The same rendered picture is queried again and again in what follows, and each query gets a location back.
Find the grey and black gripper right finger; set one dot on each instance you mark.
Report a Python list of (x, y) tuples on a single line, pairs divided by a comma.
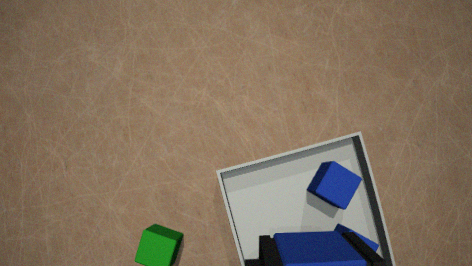
[(370, 256)]

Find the blue block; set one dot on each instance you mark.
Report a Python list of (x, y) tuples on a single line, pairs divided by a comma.
[(341, 229), (334, 184), (323, 248)]

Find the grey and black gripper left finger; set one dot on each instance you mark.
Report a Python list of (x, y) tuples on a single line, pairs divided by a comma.
[(268, 253)]

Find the green block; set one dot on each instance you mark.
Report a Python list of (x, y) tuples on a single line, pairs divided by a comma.
[(158, 246)]

